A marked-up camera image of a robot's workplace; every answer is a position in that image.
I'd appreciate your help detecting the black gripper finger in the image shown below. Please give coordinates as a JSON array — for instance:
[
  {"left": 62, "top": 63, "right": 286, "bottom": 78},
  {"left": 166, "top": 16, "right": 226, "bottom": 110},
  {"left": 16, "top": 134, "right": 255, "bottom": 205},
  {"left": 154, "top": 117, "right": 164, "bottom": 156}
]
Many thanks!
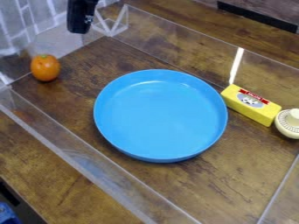
[{"left": 67, "top": 0, "right": 99, "bottom": 34}]

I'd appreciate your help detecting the orange toy ball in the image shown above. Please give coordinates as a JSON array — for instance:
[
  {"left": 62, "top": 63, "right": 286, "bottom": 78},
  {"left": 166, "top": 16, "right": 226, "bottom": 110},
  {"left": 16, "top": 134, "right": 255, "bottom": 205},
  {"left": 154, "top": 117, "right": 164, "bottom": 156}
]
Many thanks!
[{"left": 31, "top": 54, "right": 62, "bottom": 81}]

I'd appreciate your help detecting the round blue tray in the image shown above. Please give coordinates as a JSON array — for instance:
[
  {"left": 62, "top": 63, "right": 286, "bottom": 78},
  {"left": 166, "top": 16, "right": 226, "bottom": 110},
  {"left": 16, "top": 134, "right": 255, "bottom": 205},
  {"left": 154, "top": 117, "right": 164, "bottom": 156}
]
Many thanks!
[{"left": 94, "top": 69, "right": 228, "bottom": 163}]

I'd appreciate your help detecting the yellow toy butter block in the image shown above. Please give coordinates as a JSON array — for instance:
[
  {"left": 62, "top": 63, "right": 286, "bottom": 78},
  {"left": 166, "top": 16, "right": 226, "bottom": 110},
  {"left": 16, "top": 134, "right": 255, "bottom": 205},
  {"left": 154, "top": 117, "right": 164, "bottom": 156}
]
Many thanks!
[{"left": 220, "top": 84, "right": 282, "bottom": 127}]

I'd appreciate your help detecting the cream round toy mushroom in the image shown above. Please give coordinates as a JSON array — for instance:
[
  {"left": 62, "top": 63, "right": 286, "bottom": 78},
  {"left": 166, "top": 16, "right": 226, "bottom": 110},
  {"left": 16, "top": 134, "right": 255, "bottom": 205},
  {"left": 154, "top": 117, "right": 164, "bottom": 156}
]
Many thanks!
[{"left": 275, "top": 108, "right": 299, "bottom": 139}]

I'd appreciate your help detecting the blue object at corner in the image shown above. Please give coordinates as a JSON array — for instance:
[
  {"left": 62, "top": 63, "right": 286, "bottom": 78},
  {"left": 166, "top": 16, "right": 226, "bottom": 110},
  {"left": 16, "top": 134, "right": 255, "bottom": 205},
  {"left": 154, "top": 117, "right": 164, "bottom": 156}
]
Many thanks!
[{"left": 0, "top": 202, "right": 20, "bottom": 224}]

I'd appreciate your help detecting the clear acrylic enclosure wall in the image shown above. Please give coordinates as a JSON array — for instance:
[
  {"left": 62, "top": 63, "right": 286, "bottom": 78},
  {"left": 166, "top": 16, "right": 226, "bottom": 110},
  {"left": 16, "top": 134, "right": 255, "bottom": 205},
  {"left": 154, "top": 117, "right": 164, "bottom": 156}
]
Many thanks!
[{"left": 0, "top": 0, "right": 299, "bottom": 224}]

